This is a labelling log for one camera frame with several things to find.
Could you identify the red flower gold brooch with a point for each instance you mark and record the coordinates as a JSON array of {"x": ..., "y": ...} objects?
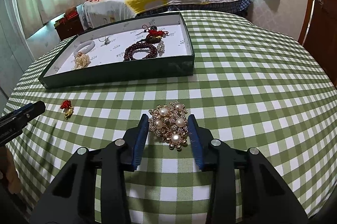
[{"x": 67, "y": 108}]

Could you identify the bed with patterned quilt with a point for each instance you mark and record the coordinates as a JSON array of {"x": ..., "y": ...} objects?
[{"x": 100, "y": 12}]

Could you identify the silver ring ornament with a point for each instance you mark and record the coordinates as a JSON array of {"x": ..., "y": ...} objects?
[{"x": 104, "y": 40}]

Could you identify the pearl rhinestone flower brooch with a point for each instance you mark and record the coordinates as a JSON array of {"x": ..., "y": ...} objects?
[{"x": 169, "y": 124}]

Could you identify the silver rhinestone brooch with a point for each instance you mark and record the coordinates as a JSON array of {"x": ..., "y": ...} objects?
[{"x": 160, "y": 48}]

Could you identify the brown wooden door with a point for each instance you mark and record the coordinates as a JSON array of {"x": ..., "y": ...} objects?
[{"x": 318, "y": 34}]

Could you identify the red knot gold pendant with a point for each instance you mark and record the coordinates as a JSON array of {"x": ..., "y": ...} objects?
[{"x": 152, "y": 31}]

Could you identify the items on nightstand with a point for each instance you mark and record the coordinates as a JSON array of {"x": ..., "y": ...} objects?
[{"x": 68, "y": 15}]

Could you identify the small gold pearl brooch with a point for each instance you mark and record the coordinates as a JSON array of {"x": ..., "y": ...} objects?
[{"x": 81, "y": 61}]

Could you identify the green jewelry tray box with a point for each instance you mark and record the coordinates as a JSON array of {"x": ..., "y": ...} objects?
[{"x": 129, "y": 56}]

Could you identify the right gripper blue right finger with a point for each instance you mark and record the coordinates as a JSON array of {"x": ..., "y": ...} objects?
[{"x": 266, "y": 197}]

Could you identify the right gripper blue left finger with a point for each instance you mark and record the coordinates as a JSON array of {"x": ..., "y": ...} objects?
[{"x": 70, "y": 197}]

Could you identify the green white checkered tablecloth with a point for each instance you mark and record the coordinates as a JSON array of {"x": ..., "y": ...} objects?
[{"x": 251, "y": 87}]

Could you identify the dark wooden nightstand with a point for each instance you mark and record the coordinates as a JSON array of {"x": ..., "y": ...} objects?
[{"x": 68, "y": 27}]

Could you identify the person's hand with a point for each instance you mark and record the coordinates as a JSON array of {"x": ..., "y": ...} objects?
[{"x": 9, "y": 172}]

